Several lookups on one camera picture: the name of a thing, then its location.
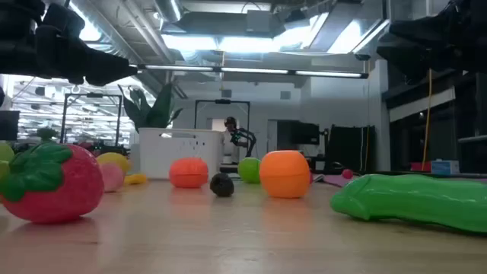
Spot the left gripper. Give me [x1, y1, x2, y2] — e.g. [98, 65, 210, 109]
[36, 4, 138, 87]

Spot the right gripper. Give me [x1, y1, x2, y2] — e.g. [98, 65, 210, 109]
[376, 0, 480, 81]

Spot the yellow toy lemon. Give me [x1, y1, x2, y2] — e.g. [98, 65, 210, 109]
[96, 151, 132, 174]

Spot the pink toy peach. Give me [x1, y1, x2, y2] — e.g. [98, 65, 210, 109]
[99, 162, 126, 193]

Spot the green cucumber toy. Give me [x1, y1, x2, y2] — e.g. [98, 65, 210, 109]
[329, 174, 487, 234]

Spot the black toy berry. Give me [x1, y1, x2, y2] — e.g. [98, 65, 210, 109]
[209, 172, 235, 198]

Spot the smooth orange toy orange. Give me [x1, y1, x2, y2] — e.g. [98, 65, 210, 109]
[259, 150, 312, 199]

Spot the green background plant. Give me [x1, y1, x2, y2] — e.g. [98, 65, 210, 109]
[37, 127, 58, 142]

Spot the white perforated plastic basket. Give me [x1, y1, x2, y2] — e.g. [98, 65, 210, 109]
[138, 127, 224, 180]

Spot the black monitor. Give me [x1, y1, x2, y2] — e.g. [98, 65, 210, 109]
[291, 120, 320, 145]
[0, 110, 20, 142]

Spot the black panel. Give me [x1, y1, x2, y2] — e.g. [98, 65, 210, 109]
[327, 124, 376, 172]

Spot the blue box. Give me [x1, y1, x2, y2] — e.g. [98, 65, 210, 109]
[431, 159, 460, 175]

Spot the large red toy strawberry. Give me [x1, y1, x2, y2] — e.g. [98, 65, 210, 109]
[0, 141, 105, 225]

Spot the green toy starfruit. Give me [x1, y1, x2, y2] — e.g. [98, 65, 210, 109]
[0, 142, 15, 180]

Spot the ridged orange toy tangerine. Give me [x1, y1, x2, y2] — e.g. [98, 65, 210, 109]
[168, 157, 209, 190]

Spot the person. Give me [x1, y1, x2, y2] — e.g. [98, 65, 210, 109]
[222, 116, 241, 164]

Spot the long ceiling light bar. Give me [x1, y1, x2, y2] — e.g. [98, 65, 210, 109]
[129, 63, 369, 80]

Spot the purple cloth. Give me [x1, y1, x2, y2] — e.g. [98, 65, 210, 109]
[312, 173, 367, 188]

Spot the yellow cable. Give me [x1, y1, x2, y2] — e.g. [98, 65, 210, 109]
[421, 68, 433, 171]

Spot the black metal table frame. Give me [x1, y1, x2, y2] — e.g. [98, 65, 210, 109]
[357, 170, 487, 180]

